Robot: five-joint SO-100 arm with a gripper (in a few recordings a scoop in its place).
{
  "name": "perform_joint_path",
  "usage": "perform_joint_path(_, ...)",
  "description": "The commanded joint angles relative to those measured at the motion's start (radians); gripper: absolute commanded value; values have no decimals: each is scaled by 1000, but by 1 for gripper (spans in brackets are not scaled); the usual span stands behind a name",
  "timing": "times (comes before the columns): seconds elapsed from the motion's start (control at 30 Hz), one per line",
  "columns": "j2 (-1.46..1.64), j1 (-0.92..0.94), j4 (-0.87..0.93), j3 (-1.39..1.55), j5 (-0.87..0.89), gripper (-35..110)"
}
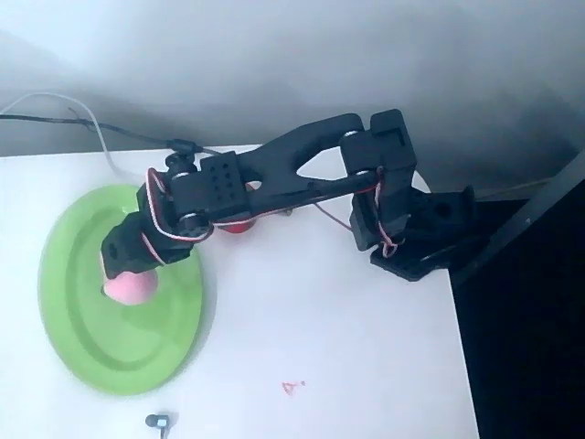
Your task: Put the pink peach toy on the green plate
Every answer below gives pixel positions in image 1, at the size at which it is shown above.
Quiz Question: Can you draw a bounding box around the pink plush ball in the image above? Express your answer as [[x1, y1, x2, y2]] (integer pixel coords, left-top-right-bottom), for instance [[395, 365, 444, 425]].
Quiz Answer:
[[103, 269, 159, 306]]

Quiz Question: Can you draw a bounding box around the green oval plate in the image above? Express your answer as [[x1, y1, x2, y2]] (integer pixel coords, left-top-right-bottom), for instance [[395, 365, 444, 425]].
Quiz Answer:
[[38, 184, 205, 397]]

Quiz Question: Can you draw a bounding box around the red plush strawberry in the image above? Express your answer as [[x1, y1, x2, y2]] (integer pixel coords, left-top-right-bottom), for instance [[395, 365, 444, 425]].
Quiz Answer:
[[214, 180, 262, 235]]

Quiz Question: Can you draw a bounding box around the grey earphone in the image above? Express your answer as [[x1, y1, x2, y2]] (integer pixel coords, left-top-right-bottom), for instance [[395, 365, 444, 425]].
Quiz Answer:
[[144, 411, 179, 431]]

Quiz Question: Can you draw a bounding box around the black power cable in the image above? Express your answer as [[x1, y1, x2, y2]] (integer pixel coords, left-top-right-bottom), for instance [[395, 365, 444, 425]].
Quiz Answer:
[[0, 112, 218, 155]]

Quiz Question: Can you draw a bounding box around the white cable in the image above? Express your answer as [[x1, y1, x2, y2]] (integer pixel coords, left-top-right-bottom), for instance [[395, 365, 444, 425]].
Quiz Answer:
[[0, 92, 144, 178]]

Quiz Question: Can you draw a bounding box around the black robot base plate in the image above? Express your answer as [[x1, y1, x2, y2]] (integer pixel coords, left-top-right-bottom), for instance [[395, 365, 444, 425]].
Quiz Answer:
[[368, 185, 479, 283]]

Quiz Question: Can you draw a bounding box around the thin beige cable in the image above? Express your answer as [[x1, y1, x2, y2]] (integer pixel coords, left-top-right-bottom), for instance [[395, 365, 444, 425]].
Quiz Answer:
[[474, 179, 549, 198]]

